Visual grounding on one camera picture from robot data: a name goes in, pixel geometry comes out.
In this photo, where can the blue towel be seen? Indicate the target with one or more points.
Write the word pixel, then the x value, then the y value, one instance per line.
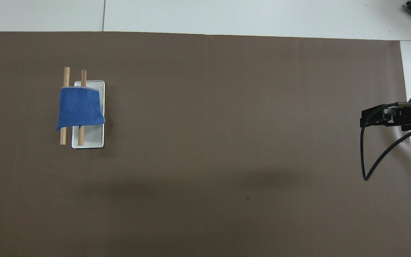
pixel 80 109

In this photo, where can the white rack base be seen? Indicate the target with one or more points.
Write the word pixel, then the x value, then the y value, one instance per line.
pixel 91 137

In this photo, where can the wooden rod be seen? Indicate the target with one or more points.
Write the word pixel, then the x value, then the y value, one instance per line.
pixel 66 76
pixel 83 78

